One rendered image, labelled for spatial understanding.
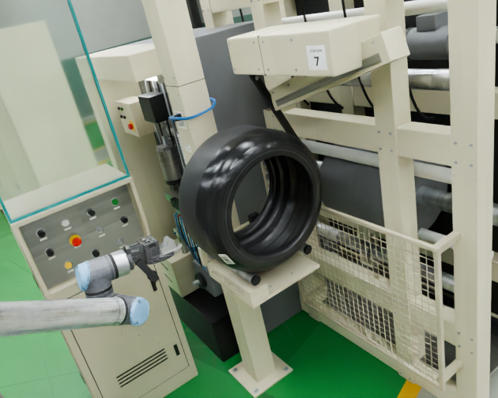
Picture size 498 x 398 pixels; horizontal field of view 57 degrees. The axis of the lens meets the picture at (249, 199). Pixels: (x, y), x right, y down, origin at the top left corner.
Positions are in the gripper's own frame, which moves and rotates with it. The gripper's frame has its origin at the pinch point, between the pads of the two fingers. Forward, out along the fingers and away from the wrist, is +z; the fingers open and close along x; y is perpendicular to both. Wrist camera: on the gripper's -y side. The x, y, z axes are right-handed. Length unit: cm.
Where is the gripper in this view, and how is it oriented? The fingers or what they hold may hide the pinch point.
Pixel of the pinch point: (179, 247)
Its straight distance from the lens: 171.9
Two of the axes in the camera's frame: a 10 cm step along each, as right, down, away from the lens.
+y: -1.0, -9.3, -3.5
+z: 8.2, -2.7, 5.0
